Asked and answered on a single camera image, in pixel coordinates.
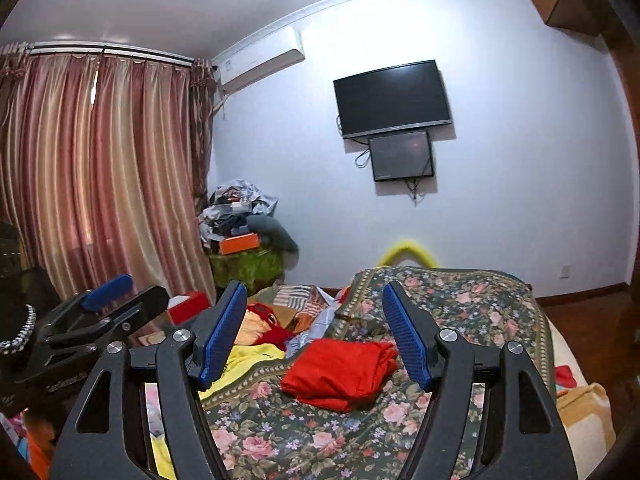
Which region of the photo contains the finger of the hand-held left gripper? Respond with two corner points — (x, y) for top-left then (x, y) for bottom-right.
(47, 274), (135, 328)
(35, 285), (171, 348)

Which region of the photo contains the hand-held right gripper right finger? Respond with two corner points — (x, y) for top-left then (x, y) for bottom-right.
(381, 280), (578, 480)

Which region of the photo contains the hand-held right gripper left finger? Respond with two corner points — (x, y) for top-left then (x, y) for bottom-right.
(47, 280), (248, 480)

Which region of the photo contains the red zip jacket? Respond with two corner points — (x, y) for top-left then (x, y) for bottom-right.
(280, 338), (399, 413)

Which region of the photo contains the heap of colourful clothes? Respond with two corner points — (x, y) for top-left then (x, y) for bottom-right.
(272, 284), (351, 351)

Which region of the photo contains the red box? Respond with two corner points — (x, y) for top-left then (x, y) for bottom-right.
(167, 291), (213, 327)

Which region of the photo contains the yellow printed cloth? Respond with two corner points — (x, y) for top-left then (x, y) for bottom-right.
(150, 342), (286, 480)

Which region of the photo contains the red plush toy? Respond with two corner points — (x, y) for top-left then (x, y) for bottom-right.
(245, 302), (296, 351)

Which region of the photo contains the floral bed blanket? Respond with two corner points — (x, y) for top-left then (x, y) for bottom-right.
(200, 266), (556, 480)

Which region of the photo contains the green patterned table cloth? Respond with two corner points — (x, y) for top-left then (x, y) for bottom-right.
(207, 247), (283, 296)

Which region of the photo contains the yellow curved object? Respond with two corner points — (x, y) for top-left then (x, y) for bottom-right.
(377, 239), (441, 268)

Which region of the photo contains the orange box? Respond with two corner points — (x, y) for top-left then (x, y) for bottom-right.
(219, 232), (261, 256)

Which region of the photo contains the grey neck pillow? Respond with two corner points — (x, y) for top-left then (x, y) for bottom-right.
(247, 215), (300, 266)

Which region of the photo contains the pink striped curtain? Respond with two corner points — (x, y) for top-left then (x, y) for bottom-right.
(0, 42), (218, 306)

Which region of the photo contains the pile of clutter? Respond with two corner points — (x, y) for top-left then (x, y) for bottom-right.
(199, 177), (278, 251)

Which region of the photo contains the beige blanket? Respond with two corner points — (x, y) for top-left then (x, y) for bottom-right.
(555, 382), (617, 461)

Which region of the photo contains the white air conditioner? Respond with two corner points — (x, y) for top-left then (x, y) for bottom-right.
(211, 27), (305, 96)

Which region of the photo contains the white beaded bracelet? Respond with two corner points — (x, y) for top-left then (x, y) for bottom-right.
(0, 304), (37, 356)

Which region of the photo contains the small wall monitor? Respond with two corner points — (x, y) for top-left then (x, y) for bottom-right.
(368, 130), (435, 182)

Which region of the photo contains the black wall television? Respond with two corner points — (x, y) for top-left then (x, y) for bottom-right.
(333, 60), (453, 140)

